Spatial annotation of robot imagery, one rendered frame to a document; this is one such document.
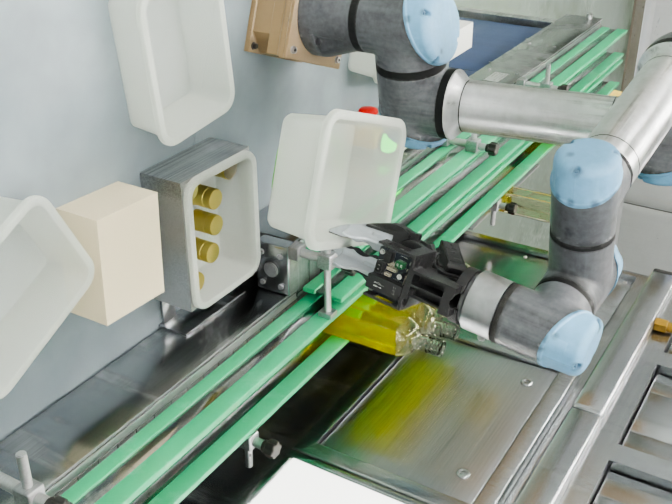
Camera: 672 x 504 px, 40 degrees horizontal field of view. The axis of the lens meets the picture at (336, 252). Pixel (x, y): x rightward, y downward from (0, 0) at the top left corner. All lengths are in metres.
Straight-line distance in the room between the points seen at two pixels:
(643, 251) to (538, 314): 7.03
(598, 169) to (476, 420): 0.71
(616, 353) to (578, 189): 0.85
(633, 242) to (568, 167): 7.03
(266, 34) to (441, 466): 0.76
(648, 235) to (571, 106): 6.57
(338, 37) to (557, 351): 0.69
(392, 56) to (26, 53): 0.57
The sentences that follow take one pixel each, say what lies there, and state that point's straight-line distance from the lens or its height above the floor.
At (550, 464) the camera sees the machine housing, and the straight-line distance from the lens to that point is 1.56.
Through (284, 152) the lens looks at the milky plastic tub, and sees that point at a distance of 1.13.
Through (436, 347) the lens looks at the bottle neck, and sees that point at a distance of 1.55.
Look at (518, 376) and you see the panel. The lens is 1.74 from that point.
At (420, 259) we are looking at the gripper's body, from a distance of 1.09.
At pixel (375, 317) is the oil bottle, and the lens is 1.59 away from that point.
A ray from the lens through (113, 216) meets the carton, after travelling 1.26.
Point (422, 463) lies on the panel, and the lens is 1.52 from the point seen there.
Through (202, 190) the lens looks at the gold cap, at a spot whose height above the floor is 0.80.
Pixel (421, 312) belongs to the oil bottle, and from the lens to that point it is 1.61.
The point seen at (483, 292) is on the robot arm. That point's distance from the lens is 1.07.
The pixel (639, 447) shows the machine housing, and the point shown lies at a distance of 1.69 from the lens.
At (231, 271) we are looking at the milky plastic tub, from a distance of 1.53.
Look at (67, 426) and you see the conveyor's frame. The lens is 1.35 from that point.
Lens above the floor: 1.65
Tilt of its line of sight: 27 degrees down
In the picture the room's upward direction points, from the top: 106 degrees clockwise
